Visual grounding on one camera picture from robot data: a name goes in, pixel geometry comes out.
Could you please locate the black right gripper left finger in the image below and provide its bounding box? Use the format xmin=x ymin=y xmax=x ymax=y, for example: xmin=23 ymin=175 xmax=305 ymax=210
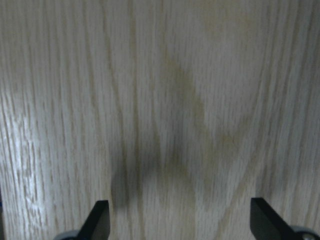
xmin=56 ymin=200 xmax=111 ymax=240

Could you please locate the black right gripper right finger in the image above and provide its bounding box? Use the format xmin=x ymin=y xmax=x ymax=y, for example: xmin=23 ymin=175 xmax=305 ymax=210
xmin=250 ymin=197 xmax=320 ymax=240

